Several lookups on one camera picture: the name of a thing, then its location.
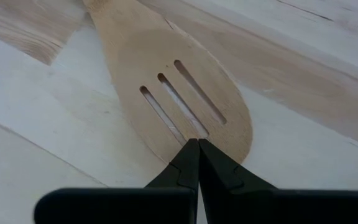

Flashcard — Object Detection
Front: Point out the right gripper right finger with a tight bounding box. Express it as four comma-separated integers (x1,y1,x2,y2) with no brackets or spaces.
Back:
198,138,358,224

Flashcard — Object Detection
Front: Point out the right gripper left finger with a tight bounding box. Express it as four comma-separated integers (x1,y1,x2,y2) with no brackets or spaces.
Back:
34,138,200,224

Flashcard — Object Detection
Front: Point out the wooden slotted spatula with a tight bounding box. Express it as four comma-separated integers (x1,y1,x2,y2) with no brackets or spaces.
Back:
81,0,254,165

